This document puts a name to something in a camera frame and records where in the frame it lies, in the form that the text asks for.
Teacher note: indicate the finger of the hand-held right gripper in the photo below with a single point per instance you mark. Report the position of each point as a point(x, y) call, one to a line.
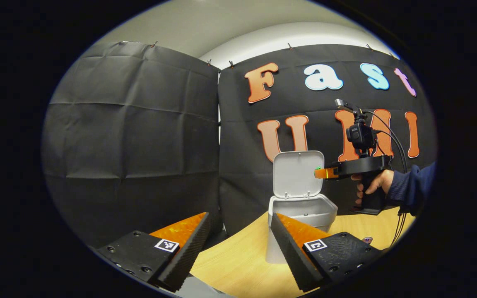
point(325, 173)

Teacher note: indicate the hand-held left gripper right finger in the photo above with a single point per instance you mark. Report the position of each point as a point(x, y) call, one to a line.
point(288, 248)

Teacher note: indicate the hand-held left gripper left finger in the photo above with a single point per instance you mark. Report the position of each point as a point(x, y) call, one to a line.
point(189, 252)

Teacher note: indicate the white desktop garbage bin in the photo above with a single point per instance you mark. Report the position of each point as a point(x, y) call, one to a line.
point(296, 174)

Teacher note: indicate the silver blue pop can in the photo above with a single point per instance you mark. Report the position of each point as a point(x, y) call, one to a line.
point(367, 239)

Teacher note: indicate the wooden desktop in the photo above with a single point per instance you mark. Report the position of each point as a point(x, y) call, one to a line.
point(238, 265)

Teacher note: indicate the black backdrop cloth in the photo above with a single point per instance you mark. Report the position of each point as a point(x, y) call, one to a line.
point(131, 136)

